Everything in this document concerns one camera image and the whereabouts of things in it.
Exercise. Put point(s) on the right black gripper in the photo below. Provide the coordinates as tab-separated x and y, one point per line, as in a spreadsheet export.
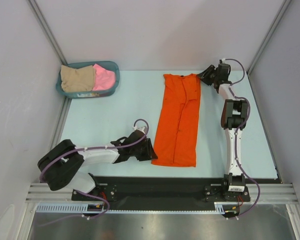
205	75

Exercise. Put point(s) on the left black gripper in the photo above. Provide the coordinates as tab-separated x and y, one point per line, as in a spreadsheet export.
149	154

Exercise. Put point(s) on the orange t-shirt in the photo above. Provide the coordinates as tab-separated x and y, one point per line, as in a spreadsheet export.
177	130

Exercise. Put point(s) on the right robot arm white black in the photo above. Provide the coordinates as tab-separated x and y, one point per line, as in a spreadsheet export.
235	114

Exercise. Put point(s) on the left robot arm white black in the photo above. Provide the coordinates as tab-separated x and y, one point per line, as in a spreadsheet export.
62	166

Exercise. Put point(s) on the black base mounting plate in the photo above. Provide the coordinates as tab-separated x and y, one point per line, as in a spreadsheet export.
160	204

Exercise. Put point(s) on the pink t-shirt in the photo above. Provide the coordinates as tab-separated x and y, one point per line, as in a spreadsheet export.
104	79

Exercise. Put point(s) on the beige t-shirt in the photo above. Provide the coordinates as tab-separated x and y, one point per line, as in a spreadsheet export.
77	79

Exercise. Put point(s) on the aluminium frame rail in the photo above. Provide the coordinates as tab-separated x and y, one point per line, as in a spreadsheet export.
262	194

